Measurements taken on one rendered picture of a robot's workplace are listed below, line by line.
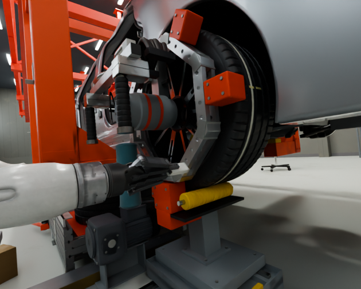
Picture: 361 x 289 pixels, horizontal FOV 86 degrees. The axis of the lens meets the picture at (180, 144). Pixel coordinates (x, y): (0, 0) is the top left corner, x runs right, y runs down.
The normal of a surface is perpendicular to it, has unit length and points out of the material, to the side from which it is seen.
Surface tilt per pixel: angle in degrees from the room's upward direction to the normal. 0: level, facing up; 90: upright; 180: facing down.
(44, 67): 90
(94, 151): 90
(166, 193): 90
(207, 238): 90
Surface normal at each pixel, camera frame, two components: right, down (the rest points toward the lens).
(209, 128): 0.61, -0.08
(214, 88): -0.78, 0.05
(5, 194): 0.45, -0.28
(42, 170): 0.38, -0.77
